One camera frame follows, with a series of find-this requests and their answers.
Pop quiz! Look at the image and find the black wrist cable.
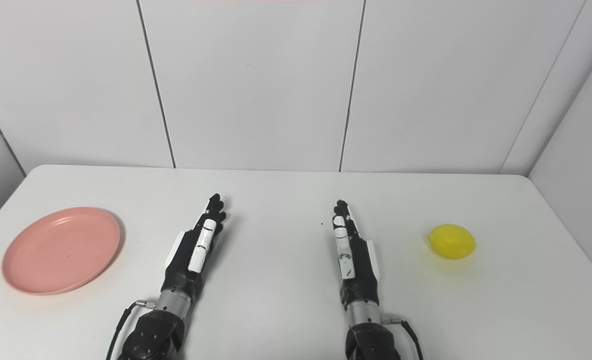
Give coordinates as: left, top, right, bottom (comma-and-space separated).
382, 316, 424, 360
106, 300, 156, 360

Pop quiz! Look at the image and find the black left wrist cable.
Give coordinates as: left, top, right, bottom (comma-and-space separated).
106, 300, 156, 360

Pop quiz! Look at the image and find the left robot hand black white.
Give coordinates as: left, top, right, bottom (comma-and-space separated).
161, 193, 227, 300

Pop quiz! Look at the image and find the pink plate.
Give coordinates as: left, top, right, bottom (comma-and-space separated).
2, 207, 122, 296

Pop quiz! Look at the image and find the yellow lemon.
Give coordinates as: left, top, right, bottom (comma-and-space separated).
429, 224, 477, 260

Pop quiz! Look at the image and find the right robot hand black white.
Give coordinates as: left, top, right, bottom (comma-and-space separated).
332, 200, 381, 307

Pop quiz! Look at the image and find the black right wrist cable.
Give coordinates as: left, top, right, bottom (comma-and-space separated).
382, 316, 424, 360

